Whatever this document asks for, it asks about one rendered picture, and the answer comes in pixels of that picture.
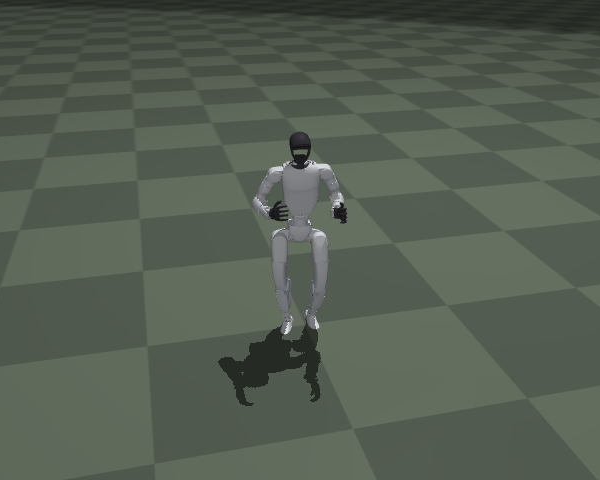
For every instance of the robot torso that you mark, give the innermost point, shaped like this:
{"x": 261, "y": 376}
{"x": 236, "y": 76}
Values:
{"x": 300, "y": 194}

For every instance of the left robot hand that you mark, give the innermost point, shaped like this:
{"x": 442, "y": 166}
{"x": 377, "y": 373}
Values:
{"x": 340, "y": 213}

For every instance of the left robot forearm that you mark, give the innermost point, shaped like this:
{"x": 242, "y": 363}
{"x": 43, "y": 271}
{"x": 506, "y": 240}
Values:
{"x": 336, "y": 203}

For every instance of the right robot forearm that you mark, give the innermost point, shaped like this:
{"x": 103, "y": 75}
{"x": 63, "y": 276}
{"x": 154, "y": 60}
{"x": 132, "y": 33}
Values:
{"x": 261, "y": 207}

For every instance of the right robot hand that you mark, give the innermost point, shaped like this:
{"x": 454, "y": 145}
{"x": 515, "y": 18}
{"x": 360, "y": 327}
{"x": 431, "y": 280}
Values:
{"x": 274, "y": 212}

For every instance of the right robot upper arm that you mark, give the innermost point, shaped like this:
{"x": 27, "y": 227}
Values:
{"x": 273, "y": 175}

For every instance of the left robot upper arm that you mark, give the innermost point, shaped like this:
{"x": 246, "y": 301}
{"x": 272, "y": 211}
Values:
{"x": 327, "y": 174}

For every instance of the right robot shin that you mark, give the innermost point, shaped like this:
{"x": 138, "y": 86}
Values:
{"x": 284, "y": 301}

